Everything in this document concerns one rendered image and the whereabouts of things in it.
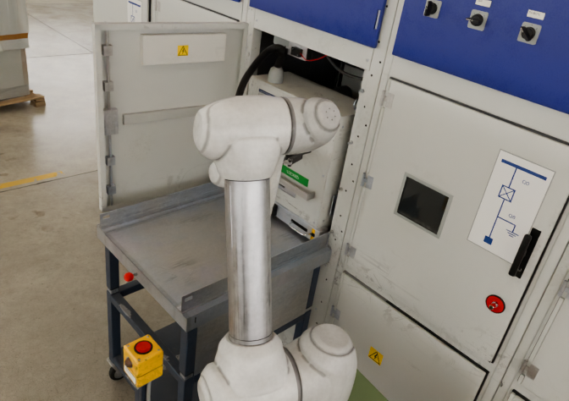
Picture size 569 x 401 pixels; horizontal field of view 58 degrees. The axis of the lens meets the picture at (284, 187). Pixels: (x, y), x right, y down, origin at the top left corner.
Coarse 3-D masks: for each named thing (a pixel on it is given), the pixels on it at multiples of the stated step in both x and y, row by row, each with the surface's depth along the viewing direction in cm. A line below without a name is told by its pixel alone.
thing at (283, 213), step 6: (276, 204) 213; (282, 210) 211; (288, 210) 210; (276, 216) 215; (282, 216) 212; (288, 216) 209; (294, 216) 207; (288, 222) 210; (294, 222) 208; (300, 222) 205; (306, 222) 203; (300, 228) 206; (306, 228) 204; (318, 228) 200; (324, 228) 201; (312, 234) 201; (318, 234) 199
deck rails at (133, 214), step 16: (176, 192) 212; (192, 192) 218; (208, 192) 225; (128, 208) 198; (144, 208) 204; (160, 208) 209; (176, 208) 213; (112, 224) 196; (128, 224) 198; (320, 240) 199; (272, 256) 182; (288, 256) 188; (304, 256) 195; (208, 288) 164; (224, 288) 170; (192, 304) 162
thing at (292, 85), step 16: (288, 80) 209; (304, 80) 212; (304, 96) 194; (320, 96) 196; (336, 96) 199; (352, 112) 186; (336, 144) 184; (336, 160) 189; (336, 176) 194; (336, 192) 199; (320, 224) 201
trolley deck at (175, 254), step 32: (160, 224) 202; (192, 224) 205; (224, 224) 208; (128, 256) 182; (160, 256) 184; (192, 256) 187; (224, 256) 189; (320, 256) 198; (160, 288) 169; (192, 288) 171; (192, 320) 160
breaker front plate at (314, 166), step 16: (256, 80) 205; (288, 96) 194; (304, 160) 196; (320, 160) 190; (288, 176) 205; (304, 176) 198; (320, 176) 192; (288, 192) 207; (320, 192) 194; (288, 208) 210; (304, 208) 203; (320, 208) 196
